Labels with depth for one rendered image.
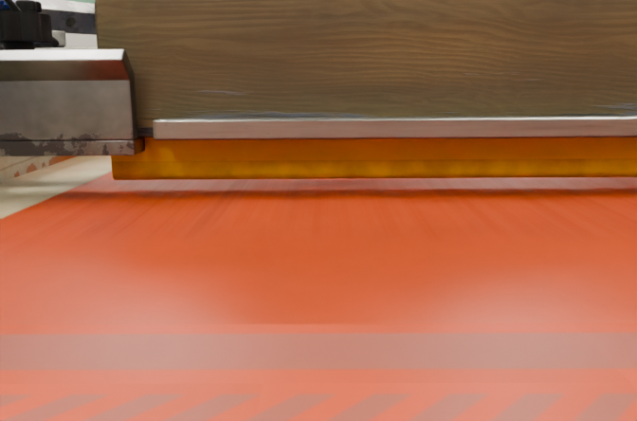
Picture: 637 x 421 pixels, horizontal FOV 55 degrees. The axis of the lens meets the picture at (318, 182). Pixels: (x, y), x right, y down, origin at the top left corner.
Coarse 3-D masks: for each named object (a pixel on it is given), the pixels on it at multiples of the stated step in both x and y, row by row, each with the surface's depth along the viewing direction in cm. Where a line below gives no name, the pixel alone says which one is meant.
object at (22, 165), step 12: (0, 156) 36; (12, 156) 38; (24, 156) 39; (36, 156) 41; (48, 156) 43; (60, 156) 44; (72, 156) 46; (0, 168) 36; (12, 168) 38; (24, 168) 39; (36, 168) 41; (0, 180) 36
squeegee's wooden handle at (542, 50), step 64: (128, 0) 31; (192, 0) 31; (256, 0) 31; (320, 0) 31; (384, 0) 31; (448, 0) 31; (512, 0) 31; (576, 0) 30; (192, 64) 31; (256, 64) 31; (320, 64) 31; (384, 64) 31; (448, 64) 31; (512, 64) 31; (576, 64) 31
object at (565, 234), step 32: (448, 192) 32; (480, 192) 32; (512, 192) 32; (544, 192) 32; (576, 192) 32; (608, 192) 32; (480, 224) 25; (512, 224) 25; (544, 224) 25; (576, 224) 25; (608, 224) 25; (512, 256) 21; (544, 256) 21; (576, 256) 21; (608, 256) 21; (544, 288) 18; (576, 288) 18; (608, 288) 18; (576, 320) 16; (608, 320) 16
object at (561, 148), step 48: (192, 144) 33; (240, 144) 33; (288, 144) 33; (336, 144) 33; (384, 144) 33; (432, 144) 33; (480, 144) 33; (528, 144) 33; (576, 144) 33; (624, 144) 33
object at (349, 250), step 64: (64, 192) 33; (128, 192) 33; (192, 192) 33; (256, 192) 32; (320, 192) 32; (384, 192) 32; (0, 256) 21; (64, 256) 21; (128, 256) 21; (192, 256) 21; (256, 256) 21; (320, 256) 21; (384, 256) 21; (448, 256) 21; (0, 320) 16; (64, 320) 16; (128, 320) 16; (192, 320) 16; (256, 320) 16; (320, 320) 16; (384, 320) 16; (448, 320) 16; (512, 320) 16
